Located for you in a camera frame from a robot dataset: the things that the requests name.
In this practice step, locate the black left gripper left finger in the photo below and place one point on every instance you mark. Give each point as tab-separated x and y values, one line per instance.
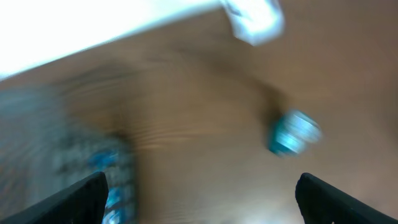
81	203

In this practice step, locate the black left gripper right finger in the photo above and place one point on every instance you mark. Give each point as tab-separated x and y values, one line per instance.
322	203

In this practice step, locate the white barcode scanner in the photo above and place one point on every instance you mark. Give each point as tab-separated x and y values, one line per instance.
255	21

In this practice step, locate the grey plastic basket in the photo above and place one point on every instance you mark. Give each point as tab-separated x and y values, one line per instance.
55	133

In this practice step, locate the teal mouthwash bottle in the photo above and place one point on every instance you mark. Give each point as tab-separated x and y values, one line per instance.
292	133

